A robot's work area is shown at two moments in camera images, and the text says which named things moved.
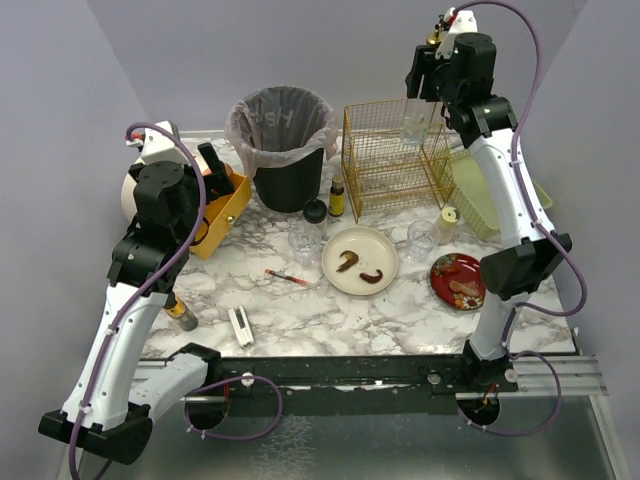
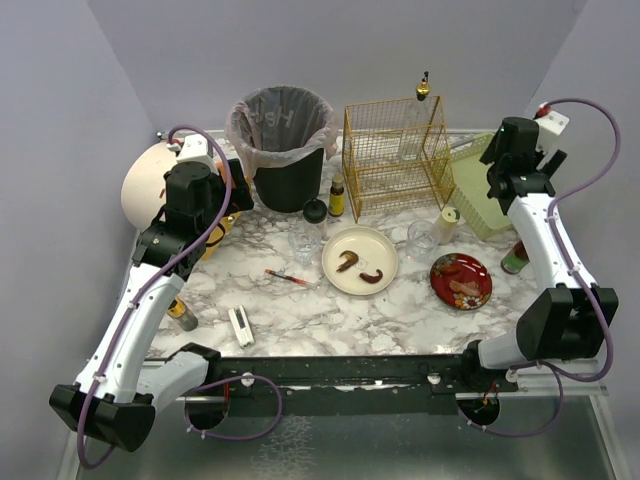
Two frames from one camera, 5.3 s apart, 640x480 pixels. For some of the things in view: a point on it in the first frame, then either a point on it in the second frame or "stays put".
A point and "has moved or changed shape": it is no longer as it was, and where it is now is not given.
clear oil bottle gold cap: [418, 112] has moved or changed shape
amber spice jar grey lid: [180, 313] stays put
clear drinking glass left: [305, 241] stays put
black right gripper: [415, 77] → [553, 163]
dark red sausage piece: [372, 278] stays put
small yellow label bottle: [336, 202] stays put
